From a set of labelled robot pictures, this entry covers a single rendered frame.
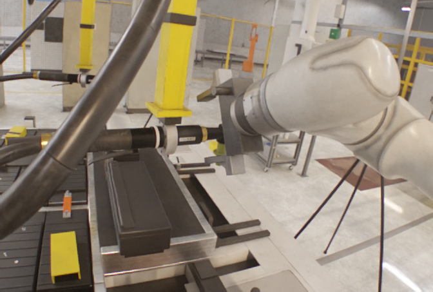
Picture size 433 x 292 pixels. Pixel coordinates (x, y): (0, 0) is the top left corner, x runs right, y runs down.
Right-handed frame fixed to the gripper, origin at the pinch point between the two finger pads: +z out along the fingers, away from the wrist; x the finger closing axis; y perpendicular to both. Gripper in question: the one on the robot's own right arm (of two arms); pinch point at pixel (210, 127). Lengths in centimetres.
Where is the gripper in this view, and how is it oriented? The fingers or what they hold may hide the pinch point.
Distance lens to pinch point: 59.3
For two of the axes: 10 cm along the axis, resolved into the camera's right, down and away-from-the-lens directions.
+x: 1.3, 9.8, -1.2
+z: -5.1, 1.7, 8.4
